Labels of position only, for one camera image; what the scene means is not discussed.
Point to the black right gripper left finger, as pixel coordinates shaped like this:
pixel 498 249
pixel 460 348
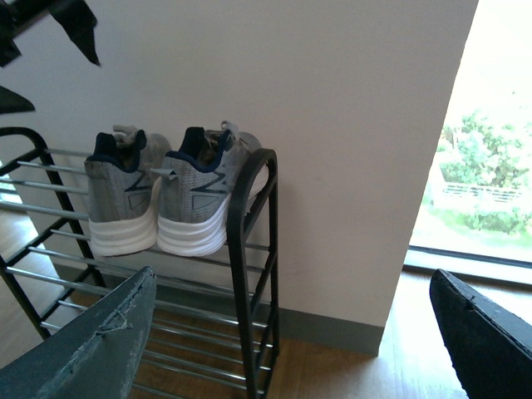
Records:
pixel 96 355

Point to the grey knit sneaker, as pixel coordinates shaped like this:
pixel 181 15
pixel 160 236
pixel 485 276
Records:
pixel 196 185
pixel 123 190

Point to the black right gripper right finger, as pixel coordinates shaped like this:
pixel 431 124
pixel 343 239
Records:
pixel 489 347

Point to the black metal shoe rack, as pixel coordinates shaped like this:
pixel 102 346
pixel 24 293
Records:
pixel 215 328

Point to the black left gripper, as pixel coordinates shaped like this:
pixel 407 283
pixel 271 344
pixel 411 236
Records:
pixel 75 17

